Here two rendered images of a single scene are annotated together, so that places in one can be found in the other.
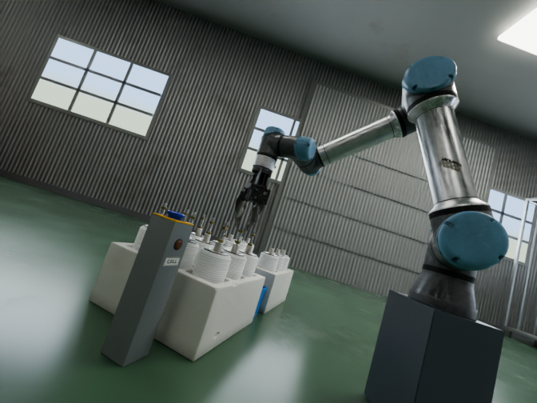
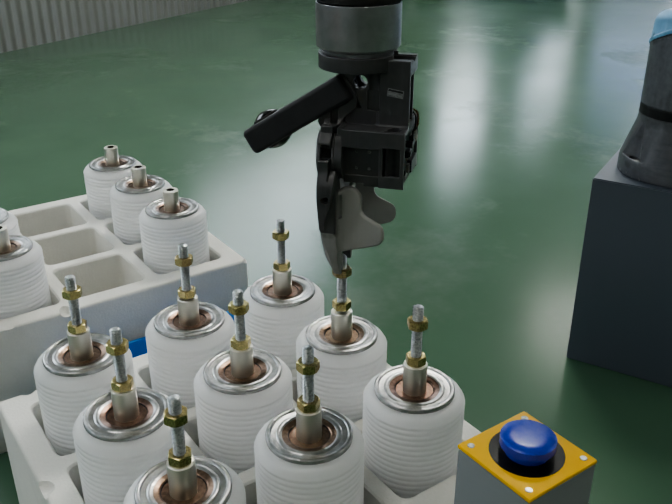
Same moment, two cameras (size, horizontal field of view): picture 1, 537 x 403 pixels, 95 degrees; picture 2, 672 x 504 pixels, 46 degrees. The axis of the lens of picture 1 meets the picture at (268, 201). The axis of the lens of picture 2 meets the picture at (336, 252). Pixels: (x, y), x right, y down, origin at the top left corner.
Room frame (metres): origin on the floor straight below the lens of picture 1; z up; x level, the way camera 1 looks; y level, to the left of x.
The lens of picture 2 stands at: (0.45, 0.65, 0.69)
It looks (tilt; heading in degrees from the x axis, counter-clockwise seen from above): 26 degrees down; 304
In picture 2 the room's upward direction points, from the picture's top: straight up
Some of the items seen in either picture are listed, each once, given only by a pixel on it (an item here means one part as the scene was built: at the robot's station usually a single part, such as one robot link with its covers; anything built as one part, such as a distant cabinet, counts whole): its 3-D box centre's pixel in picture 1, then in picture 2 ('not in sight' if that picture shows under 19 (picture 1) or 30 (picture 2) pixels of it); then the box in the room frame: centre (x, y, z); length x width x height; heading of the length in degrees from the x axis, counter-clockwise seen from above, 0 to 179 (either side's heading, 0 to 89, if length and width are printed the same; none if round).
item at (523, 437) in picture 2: (175, 216); (527, 445); (0.59, 0.20, 0.32); 0.04 x 0.04 x 0.02
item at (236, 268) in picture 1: (224, 279); (341, 405); (0.85, 0.06, 0.16); 0.10 x 0.10 x 0.18
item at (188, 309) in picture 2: not in sight; (188, 310); (1.00, 0.13, 0.26); 0.02 x 0.02 x 0.03
